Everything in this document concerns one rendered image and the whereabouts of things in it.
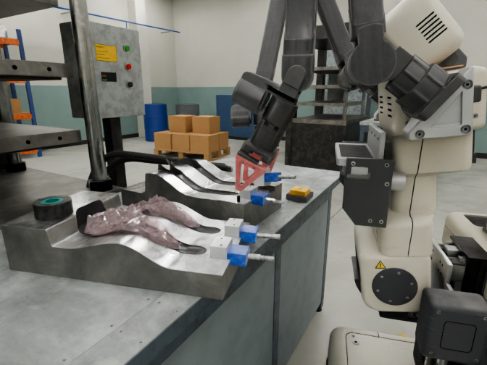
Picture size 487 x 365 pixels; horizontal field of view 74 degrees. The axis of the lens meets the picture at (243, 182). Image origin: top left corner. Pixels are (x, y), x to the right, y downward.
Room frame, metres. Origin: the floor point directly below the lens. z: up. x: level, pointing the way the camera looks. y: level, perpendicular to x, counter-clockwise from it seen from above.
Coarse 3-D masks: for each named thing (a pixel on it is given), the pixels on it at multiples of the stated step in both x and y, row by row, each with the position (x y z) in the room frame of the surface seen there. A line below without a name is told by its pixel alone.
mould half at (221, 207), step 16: (160, 176) 0.99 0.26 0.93; (192, 176) 1.06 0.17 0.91; (224, 176) 1.15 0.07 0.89; (128, 192) 1.07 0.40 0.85; (144, 192) 1.03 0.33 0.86; (160, 192) 0.99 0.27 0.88; (176, 192) 0.96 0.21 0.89; (192, 192) 0.97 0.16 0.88; (272, 192) 1.00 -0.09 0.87; (192, 208) 0.93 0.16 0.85; (208, 208) 0.90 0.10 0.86; (224, 208) 0.87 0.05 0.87; (240, 208) 0.84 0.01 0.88; (256, 208) 0.90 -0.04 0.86; (272, 208) 1.00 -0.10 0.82; (256, 224) 0.90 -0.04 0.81
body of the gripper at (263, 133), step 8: (264, 120) 0.65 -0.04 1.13; (256, 128) 0.67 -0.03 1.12; (264, 128) 0.65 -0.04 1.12; (272, 128) 0.64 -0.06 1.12; (280, 128) 0.64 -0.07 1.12; (256, 136) 0.65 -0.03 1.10; (264, 136) 0.64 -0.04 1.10; (272, 136) 0.64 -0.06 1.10; (280, 136) 0.65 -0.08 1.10; (248, 144) 0.63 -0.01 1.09; (256, 144) 0.65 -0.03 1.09; (264, 144) 0.64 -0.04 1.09; (272, 144) 0.65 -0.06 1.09; (248, 152) 0.63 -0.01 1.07; (256, 152) 0.62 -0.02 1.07; (264, 152) 0.63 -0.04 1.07; (272, 152) 0.66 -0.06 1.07; (264, 160) 0.62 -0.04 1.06
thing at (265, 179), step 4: (268, 168) 1.02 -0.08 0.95; (268, 172) 1.00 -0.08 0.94; (272, 172) 0.98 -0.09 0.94; (276, 172) 0.97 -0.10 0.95; (280, 172) 0.99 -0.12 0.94; (260, 176) 0.98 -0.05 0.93; (264, 176) 0.98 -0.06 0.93; (268, 176) 0.97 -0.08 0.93; (272, 176) 0.97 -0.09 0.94; (276, 176) 0.96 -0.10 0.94; (280, 176) 0.97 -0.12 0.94; (284, 176) 0.96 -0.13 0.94; (288, 176) 0.96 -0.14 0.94; (292, 176) 0.95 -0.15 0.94; (256, 180) 0.99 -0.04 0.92; (260, 180) 0.98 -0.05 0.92; (264, 180) 0.98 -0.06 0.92; (268, 180) 0.97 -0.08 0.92; (272, 180) 0.96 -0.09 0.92; (276, 180) 0.96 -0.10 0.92; (280, 180) 0.99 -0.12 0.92; (256, 184) 0.99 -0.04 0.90; (260, 184) 0.98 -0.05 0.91; (264, 184) 0.97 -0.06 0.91; (268, 184) 1.00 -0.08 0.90
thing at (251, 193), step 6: (252, 186) 0.92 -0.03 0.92; (240, 192) 0.89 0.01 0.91; (246, 192) 0.88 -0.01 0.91; (252, 192) 0.89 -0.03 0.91; (258, 192) 0.90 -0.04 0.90; (264, 192) 0.90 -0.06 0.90; (246, 198) 0.88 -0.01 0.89; (252, 198) 0.88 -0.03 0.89; (258, 198) 0.87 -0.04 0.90; (264, 198) 0.87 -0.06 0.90; (270, 198) 0.87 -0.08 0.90; (258, 204) 0.87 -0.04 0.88; (264, 204) 0.87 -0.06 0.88
